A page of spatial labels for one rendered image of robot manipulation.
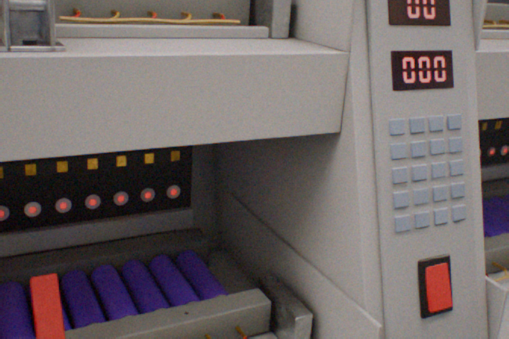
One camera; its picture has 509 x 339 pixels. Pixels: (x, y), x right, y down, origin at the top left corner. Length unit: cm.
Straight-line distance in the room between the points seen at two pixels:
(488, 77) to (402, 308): 16
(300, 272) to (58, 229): 17
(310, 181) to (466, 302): 12
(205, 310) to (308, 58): 17
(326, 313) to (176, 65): 18
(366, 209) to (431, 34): 11
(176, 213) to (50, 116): 21
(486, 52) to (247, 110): 17
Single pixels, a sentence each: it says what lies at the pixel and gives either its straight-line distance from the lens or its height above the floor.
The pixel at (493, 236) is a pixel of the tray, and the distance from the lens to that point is 52.
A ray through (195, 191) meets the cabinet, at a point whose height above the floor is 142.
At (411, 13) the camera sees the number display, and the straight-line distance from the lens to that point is 34.
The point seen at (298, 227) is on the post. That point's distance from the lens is 38.
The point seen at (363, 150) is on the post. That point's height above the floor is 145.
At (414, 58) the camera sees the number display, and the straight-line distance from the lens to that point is 34.
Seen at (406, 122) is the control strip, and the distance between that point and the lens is 33.
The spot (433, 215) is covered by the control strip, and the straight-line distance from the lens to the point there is 35.
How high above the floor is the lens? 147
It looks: 3 degrees down
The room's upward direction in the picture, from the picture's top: 4 degrees counter-clockwise
